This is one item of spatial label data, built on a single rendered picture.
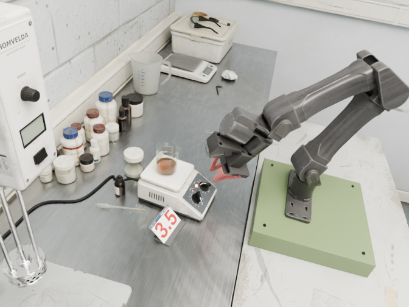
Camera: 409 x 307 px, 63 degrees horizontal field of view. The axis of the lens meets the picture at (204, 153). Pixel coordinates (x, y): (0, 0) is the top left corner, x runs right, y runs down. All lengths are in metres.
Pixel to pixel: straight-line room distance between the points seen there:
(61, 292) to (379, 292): 0.74
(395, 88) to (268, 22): 1.43
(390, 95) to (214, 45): 1.16
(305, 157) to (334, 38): 1.39
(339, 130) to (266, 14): 1.40
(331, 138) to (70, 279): 0.69
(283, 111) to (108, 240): 0.53
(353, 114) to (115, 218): 0.65
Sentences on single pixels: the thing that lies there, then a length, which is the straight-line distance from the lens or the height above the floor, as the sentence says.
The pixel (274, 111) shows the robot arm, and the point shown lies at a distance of 0.78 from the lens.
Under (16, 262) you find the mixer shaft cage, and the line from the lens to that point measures 0.69.
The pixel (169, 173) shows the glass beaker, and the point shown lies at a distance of 0.93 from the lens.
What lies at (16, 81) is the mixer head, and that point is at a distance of 0.41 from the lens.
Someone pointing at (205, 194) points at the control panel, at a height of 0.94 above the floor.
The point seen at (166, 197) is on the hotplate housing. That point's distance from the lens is 0.93.
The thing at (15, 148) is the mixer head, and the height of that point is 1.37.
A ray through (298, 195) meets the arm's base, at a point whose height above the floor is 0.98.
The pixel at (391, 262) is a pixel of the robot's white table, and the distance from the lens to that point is 1.07.
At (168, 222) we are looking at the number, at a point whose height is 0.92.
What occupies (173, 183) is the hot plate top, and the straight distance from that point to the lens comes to 0.92.
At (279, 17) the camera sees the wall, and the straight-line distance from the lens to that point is 2.17.
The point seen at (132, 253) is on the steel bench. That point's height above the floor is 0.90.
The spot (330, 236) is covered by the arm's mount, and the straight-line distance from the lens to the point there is 0.96.
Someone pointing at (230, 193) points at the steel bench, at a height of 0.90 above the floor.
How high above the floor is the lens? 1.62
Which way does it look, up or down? 37 degrees down
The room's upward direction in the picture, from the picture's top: 9 degrees clockwise
